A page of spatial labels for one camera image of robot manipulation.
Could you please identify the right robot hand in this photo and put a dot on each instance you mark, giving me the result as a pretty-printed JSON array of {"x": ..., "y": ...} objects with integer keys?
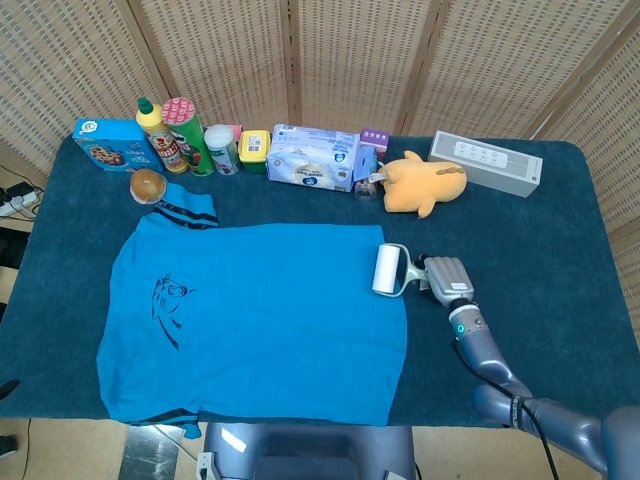
[{"x": 450, "y": 277}]

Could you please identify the white lint roller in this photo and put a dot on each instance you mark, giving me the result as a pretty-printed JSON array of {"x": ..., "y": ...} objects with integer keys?
[{"x": 387, "y": 270}]

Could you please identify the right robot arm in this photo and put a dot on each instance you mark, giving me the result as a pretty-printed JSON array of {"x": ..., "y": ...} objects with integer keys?
[{"x": 480, "y": 350}]

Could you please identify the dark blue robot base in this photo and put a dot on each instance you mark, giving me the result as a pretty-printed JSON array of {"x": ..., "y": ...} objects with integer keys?
[{"x": 310, "y": 450}]

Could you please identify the blue t-shirt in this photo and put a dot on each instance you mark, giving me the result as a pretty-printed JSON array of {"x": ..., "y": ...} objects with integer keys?
[{"x": 260, "y": 310}]

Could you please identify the dark blue table cloth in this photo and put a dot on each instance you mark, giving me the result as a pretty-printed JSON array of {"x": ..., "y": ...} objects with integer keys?
[{"x": 500, "y": 225}]

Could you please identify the orange plush toy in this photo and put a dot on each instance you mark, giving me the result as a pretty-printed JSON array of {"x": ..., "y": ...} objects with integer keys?
[{"x": 425, "y": 185}]

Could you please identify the small clear jar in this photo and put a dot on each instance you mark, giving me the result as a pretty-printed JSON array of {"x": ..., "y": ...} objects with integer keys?
[{"x": 365, "y": 191}]

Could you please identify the grey power strip box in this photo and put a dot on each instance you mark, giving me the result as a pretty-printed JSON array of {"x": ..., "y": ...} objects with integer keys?
[{"x": 485, "y": 160}]

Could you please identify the small purple box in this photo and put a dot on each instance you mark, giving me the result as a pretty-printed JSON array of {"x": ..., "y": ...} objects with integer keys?
[{"x": 375, "y": 137}]

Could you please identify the light blue mask box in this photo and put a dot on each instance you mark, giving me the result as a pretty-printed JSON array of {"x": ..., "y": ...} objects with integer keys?
[{"x": 310, "y": 160}]

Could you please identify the green box yellow lid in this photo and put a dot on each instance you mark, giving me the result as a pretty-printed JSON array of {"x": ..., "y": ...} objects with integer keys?
[{"x": 254, "y": 147}]

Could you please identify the wicker folding screen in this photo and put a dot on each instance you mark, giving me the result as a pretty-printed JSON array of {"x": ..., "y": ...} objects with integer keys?
[{"x": 350, "y": 50}]

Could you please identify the white cylindrical can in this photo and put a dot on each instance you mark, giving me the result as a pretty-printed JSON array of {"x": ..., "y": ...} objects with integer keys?
[{"x": 222, "y": 152}]

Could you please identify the small pink box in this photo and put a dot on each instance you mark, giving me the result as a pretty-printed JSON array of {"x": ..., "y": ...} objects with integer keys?
[{"x": 236, "y": 129}]

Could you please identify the green chips can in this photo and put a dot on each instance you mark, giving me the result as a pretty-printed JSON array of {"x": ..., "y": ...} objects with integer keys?
[{"x": 192, "y": 140}]

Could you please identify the white connector block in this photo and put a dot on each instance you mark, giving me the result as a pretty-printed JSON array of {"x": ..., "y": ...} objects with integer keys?
[{"x": 205, "y": 465}]

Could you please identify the round bread bun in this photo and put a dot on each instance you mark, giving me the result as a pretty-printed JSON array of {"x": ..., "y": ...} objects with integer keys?
[{"x": 147, "y": 185}]

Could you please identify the yellow bottle green cap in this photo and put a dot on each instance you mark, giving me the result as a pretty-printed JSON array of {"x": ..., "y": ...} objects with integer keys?
[{"x": 160, "y": 135}]

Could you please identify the blue cookie box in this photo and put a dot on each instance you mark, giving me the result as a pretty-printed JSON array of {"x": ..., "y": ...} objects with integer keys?
[{"x": 110, "y": 145}]

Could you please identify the black power adapter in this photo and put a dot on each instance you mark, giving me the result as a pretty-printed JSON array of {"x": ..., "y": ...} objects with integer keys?
[{"x": 20, "y": 189}]

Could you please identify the white floor power strip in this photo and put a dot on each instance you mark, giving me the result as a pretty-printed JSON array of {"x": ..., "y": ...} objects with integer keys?
[{"x": 15, "y": 204}]

